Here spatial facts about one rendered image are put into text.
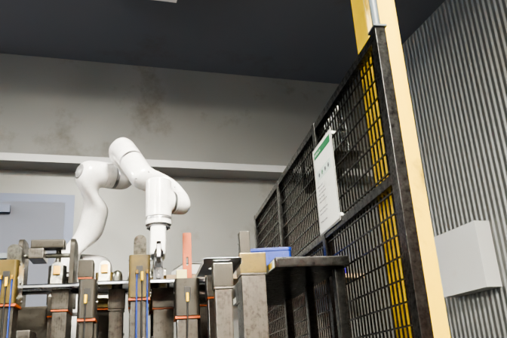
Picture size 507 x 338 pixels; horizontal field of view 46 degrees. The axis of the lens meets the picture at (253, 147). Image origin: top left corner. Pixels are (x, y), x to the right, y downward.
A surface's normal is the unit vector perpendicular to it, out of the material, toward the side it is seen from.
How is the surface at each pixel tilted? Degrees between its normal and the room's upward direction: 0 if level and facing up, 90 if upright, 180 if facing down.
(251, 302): 90
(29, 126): 90
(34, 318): 90
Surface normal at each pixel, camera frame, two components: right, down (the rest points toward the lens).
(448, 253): -0.96, -0.05
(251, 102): 0.29, -0.36
